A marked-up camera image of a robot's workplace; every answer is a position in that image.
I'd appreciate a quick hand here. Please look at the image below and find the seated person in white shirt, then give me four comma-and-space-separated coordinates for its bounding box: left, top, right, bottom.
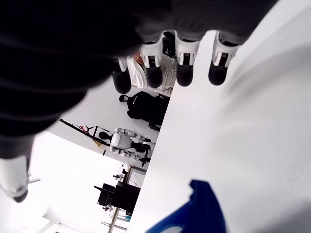
126, 52, 177, 97

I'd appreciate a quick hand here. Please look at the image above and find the black wheeled robot gantry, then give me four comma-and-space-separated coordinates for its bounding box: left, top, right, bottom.
59, 118, 112, 148

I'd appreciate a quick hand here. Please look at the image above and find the metal rack frame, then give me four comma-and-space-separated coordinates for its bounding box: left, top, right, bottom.
101, 165, 133, 233

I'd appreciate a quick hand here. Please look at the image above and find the black clad humanoid robot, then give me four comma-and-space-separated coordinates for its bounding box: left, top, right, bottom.
119, 91, 171, 132

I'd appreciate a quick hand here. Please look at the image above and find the blue Oreo cookie packet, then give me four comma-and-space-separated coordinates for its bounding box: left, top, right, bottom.
145, 179, 230, 233

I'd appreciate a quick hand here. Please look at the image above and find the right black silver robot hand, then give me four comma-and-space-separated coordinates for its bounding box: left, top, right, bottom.
0, 0, 279, 203

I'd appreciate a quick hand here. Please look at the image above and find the black equipment box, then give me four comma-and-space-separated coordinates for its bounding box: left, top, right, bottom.
94, 181, 141, 214

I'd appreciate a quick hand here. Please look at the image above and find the white humanoid robot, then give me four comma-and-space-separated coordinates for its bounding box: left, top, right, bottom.
98, 127, 156, 168

